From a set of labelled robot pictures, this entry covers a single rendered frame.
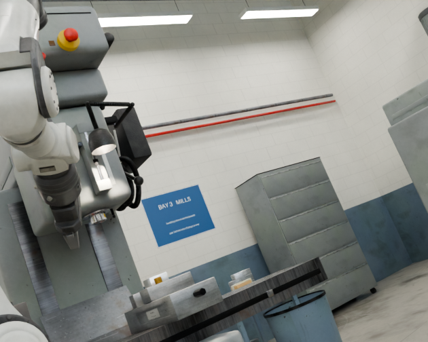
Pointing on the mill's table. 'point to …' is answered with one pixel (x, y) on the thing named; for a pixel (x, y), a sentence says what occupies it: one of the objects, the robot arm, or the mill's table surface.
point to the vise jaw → (166, 288)
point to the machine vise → (171, 306)
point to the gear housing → (79, 87)
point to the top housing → (96, 44)
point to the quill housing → (115, 170)
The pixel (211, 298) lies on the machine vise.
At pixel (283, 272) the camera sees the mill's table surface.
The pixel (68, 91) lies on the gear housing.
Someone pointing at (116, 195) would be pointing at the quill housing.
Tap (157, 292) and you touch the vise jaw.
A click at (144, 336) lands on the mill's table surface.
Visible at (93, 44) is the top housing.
